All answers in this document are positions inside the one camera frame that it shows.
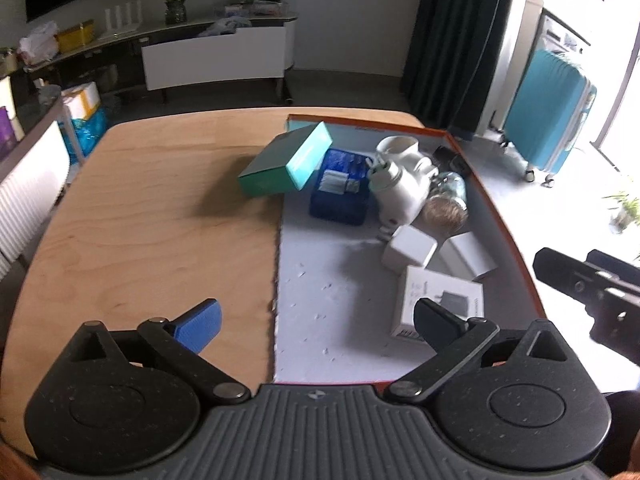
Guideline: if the white box with charger picture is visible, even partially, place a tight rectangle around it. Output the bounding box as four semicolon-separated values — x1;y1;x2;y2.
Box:
389;264;486;343

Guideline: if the white charger cube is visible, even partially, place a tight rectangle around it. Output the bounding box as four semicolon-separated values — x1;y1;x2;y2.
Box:
438;232;498;281
378;226;438;274

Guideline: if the blue-capped toothpick jar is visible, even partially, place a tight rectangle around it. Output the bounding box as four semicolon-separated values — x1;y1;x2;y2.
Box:
422;171;469;233

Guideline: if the clear and white faucet filter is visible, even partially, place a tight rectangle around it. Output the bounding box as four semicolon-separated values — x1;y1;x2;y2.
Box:
368;154;437;228

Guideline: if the black power adapter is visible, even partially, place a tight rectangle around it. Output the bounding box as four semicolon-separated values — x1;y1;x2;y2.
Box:
433;145;472;179

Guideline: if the teal and white carton box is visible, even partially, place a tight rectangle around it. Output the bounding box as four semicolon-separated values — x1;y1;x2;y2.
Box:
238;122;333;197

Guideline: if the white smart plug device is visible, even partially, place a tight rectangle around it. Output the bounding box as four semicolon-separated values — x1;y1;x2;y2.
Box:
376;136;433;174

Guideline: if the person's right hand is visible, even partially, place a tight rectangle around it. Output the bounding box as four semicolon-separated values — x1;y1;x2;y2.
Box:
598;432;640;480

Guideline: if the small plant by window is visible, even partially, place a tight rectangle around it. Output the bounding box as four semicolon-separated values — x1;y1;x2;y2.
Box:
605;193;639;232

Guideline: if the orange-rimmed white cardboard tray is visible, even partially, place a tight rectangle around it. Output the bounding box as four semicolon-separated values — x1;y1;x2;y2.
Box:
271;112;549;395

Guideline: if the teal hard-shell suitcase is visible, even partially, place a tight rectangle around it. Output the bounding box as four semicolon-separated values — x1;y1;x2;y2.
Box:
501;50;597;188

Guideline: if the white ribbed side cabinet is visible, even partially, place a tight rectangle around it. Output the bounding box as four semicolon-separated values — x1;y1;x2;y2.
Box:
1;98;70;275

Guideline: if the blue plastic bag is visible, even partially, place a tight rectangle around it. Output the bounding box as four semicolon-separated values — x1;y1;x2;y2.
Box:
58;105;108;164

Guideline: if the white appliance behind suitcase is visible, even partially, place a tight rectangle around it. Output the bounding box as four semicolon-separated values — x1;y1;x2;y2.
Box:
475;0;591;136

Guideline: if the white and yellow cardboard box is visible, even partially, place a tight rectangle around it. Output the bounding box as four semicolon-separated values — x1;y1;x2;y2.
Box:
62;81;101;120

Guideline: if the purple box on counter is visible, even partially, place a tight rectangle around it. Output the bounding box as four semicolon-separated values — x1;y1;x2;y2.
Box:
0;106;17;158

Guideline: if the dark green curtain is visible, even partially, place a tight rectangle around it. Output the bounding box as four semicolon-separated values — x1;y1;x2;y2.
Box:
400;0;513;140

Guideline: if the white and black TV cabinet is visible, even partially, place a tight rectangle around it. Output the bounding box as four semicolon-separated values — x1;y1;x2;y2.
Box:
25;13;298;104

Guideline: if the white router with antennas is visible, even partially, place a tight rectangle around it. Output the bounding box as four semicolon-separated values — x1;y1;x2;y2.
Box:
100;0;143;40

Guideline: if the yellow tin box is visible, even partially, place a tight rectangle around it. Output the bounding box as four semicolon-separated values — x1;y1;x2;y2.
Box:
55;20;96;54

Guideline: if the white plastic bag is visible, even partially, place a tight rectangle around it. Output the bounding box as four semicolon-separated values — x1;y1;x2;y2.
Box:
18;21;60;66

